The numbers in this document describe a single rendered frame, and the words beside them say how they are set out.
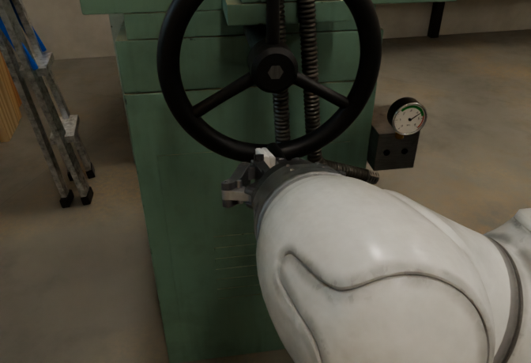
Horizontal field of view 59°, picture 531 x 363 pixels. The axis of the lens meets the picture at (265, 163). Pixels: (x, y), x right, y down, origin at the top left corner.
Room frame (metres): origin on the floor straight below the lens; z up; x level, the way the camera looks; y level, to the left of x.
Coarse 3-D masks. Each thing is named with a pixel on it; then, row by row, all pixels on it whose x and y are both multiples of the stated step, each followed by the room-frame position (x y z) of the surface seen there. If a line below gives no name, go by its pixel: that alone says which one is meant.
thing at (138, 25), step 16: (128, 16) 0.72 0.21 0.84; (144, 16) 0.72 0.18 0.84; (160, 16) 0.73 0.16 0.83; (192, 16) 0.74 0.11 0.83; (208, 16) 0.74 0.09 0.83; (224, 16) 0.74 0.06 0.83; (128, 32) 0.72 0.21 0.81; (144, 32) 0.72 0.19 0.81; (192, 32) 0.74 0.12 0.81; (208, 32) 0.74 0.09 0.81; (224, 32) 0.74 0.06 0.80; (240, 32) 0.75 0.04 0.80
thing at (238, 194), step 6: (240, 180) 0.38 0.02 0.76; (240, 186) 0.38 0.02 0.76; (222, 192) 0.37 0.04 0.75; (228, 192) 0.37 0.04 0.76; (234, 192) 0.37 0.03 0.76; (240, 192) 0.37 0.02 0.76; (222, 198) 0.37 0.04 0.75; (228, 198) 0.37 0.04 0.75; (234, 198) 0.37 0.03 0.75; (240, 198) 0.36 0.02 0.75; (246, 198) 0.36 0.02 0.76
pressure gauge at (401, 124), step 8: (392, 104) 0.75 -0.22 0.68; (400, 104) 0.73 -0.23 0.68; (408, 104) 0.72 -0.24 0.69; (416, 104) 0.73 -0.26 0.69; (392, 112) 0.73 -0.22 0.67; (400, 112) 0.72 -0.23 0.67; (408, 112) 0.73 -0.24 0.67; (416, 112) 0.73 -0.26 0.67; (424, 112) 0.73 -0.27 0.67; (392, 120) 0.72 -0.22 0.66; (400, 120) 0.73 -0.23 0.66; (408, 120) 0.73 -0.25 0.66; (416, 120) 0.73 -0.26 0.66; (424, 120) 0.73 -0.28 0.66; (400, 128) 0.73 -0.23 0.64; (408, 128) 0.73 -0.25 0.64; (416, 128) 0.73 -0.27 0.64; (400, 136) 0.75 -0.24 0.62
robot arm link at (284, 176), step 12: (288, 168) 0.31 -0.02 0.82; (300, 168) 0.30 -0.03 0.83; (312, 168) 0.30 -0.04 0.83; (324, 168) 0.30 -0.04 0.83; (276, 180) 0.29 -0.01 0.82; (288, 180) 0.28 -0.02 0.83; (264, 192) 0.29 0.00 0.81; (276, 192) 0.27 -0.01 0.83; (252, 204) 0.31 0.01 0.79; (264, 204) 0.27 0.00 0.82
